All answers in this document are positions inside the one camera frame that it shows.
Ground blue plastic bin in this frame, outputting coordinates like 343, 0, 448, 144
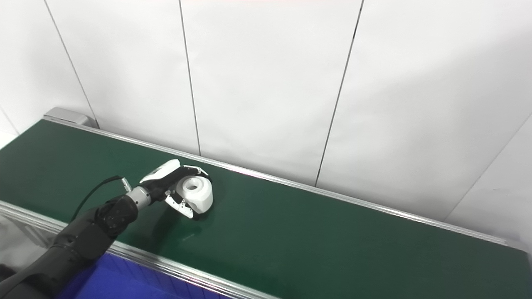
56, 252, 233, 299

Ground grey conveyor end cap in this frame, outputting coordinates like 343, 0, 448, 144
44, 107, 99, 128

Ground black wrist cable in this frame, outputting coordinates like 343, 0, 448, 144
71, 175, 133, 223

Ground green conveyor belt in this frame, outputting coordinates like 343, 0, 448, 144
0, 107, 532, 299
0, 120, 532, 299

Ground white cylindrical plastic part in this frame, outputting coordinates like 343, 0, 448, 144
175, 176, 214, 214

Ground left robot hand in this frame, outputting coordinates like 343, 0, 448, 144
139, 159, 211, 219

